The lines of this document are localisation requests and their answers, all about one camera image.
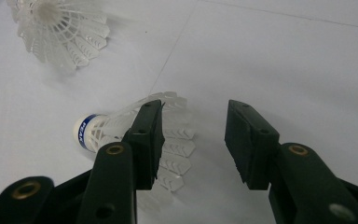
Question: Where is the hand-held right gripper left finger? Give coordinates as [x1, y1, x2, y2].
[122, 99, 166, 191]

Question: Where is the white board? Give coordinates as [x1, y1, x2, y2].
[0, 0, 358, 224]

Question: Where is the white plastic shuttlecock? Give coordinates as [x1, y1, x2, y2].
[73, 91, 197, 193]
[7, 0, 111, 72]

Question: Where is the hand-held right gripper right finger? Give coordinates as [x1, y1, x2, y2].
[224, 99, 281, 191]

